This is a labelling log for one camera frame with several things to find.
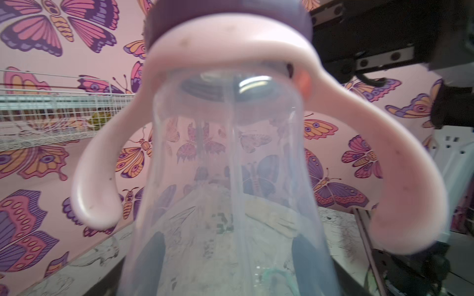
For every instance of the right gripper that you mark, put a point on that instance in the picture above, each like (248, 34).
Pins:
(355, 38)

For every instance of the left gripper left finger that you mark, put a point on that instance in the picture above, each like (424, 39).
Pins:
(144, 277)

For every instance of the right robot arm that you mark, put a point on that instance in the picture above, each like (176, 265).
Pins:
(453, 151)

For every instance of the clear baby bottle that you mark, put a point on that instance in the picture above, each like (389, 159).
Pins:
(234, 191)

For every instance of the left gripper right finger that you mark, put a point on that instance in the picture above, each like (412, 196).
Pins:
(318, 274)

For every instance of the white wire basket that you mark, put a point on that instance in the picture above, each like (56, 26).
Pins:
(36, 113)

